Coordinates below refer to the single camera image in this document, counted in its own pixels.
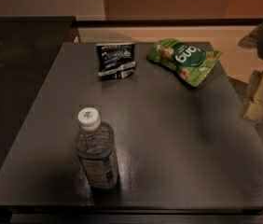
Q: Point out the green rice chip bag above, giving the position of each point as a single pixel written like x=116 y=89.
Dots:
x=190 y=63

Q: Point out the clear plastic water bottle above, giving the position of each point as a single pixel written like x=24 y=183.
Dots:
x=96 y=150

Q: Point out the dark blue snack bag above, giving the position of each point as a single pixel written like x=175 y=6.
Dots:
x=116 y=60

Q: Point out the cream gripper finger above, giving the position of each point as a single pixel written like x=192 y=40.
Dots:
x=253 y=103

